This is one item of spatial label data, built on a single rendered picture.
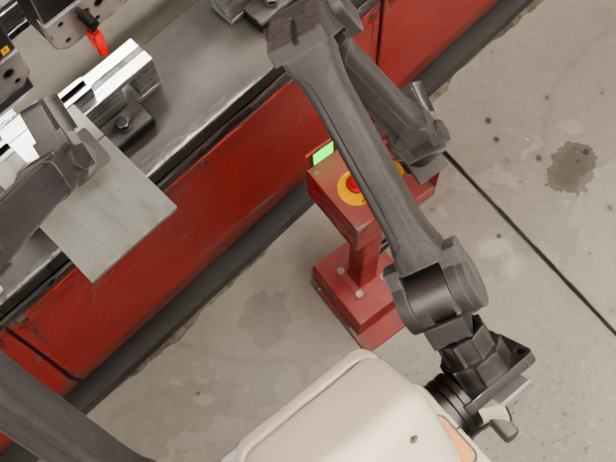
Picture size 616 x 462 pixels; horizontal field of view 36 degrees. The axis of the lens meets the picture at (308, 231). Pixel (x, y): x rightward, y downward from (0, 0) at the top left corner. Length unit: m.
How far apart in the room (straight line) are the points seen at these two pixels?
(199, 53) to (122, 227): 0.42
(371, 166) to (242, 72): 0.66
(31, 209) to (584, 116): 1.91
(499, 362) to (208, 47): 0.88
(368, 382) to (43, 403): 0.35
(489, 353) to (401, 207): 0.22
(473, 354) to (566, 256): 1.42
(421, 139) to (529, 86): 1.35
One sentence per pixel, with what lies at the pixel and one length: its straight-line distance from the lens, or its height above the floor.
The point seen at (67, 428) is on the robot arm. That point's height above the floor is 1.42.
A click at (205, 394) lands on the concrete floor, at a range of 2.46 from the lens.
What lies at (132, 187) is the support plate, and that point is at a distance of 1.55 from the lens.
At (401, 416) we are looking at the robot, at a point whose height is 1.39.
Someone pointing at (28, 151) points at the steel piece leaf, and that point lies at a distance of 1.62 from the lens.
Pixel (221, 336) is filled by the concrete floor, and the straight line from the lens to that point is 2.48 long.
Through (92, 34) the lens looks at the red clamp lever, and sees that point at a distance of 1.44.
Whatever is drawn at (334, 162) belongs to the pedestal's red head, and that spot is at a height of 0.78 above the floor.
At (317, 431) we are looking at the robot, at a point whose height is 1.36.
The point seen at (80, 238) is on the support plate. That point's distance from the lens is 1.54.
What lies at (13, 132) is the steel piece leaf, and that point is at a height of 1.00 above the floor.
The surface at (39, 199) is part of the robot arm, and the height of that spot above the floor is 1.34.
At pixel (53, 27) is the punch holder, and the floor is 1.24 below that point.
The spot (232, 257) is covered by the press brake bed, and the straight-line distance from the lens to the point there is 2.49.
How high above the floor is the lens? 2.40
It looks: 70 degrees down
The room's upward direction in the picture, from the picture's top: 4 degrees counter-clockwise
